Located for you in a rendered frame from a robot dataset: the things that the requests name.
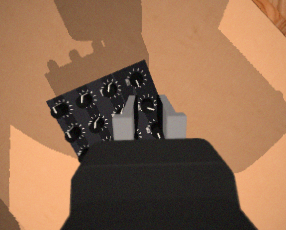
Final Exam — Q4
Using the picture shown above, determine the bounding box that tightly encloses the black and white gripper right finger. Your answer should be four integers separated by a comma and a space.
157, 94, 187, 139

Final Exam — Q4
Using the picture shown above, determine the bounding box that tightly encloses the black knob box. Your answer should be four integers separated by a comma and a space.
46, 60, 165, 163

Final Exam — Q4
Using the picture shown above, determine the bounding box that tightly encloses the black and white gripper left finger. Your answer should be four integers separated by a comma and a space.
112, 95, 138, 140

